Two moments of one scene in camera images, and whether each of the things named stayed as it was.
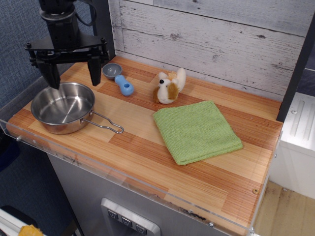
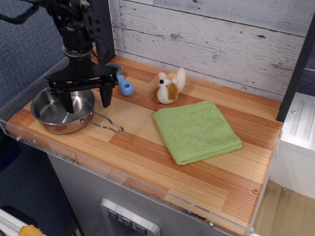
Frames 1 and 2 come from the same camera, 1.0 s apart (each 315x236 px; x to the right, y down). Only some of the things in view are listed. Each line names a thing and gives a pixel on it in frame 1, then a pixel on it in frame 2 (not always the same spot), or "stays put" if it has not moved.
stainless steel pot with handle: (68, 109) stays put
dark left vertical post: (103, 24) stays put
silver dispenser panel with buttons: (117, 220) stays put
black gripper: (65, 44) → (81, 74)
